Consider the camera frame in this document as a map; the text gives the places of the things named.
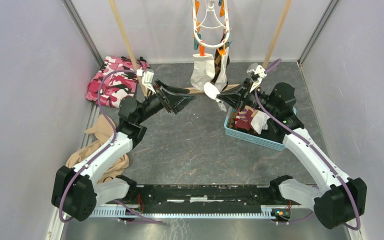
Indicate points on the blue plastic basket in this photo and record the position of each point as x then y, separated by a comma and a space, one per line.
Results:
260, 141

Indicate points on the red striped sock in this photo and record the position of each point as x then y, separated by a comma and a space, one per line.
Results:
243, 119

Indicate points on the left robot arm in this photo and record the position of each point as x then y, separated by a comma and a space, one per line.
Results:
77, 190

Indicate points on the white plastic clip hanger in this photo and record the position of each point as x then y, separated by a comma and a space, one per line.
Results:
210, 15

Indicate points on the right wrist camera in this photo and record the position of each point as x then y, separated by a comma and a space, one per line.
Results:
257, 73

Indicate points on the beige cloth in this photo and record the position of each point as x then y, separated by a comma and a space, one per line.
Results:
108, 166

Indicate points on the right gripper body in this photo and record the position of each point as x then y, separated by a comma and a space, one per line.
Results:
249, 98

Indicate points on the white sock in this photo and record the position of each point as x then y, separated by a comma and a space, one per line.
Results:
259, 121
203, 70
220, 79
212, 92

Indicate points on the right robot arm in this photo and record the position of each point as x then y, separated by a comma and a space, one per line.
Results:
337, 199

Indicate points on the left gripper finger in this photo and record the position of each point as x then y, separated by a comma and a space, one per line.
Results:
176, 103
176, 90

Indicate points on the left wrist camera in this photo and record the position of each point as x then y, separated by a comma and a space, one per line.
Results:
146, 78

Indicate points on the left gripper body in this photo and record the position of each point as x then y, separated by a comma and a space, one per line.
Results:
167, 101

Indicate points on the pink camouflage cloth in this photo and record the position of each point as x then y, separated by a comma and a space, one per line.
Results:
113, 82

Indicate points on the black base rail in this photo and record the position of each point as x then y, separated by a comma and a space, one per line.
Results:
203, 199

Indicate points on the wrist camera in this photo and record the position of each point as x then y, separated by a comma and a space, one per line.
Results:
146, 78
257, 73

